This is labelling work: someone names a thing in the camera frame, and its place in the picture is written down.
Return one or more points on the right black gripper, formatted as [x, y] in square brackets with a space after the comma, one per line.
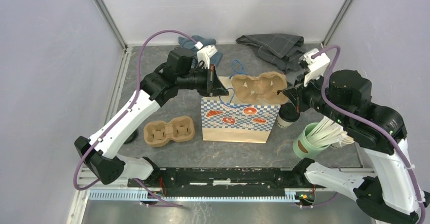
[296, 94]

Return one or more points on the remaining black coffee lid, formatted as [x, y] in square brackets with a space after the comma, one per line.
[131, 137]

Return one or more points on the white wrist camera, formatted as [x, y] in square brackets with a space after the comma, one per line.
[204, 54]
[314, 67]

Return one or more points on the checkered paper takeout bag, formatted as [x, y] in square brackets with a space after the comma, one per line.
[225, 118]

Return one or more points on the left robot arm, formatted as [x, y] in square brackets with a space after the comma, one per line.
[183, 70]

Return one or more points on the green cup holder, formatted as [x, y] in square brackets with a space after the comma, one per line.
[303, 148]

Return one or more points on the grey plaid cloth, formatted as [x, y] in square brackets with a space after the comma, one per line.
[279, 49]

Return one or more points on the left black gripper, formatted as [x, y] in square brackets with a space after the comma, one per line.
[214, 86]

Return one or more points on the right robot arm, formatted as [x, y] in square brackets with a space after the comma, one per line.
[393, 194]

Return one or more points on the blue cloth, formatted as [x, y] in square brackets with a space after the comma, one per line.
[189, 44]

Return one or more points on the brown cardboard cup carrier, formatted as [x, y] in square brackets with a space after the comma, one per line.
[160, 133]

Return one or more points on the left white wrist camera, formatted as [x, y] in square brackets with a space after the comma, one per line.
[204, 54]

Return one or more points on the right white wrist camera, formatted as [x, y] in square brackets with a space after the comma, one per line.
[314, 67]

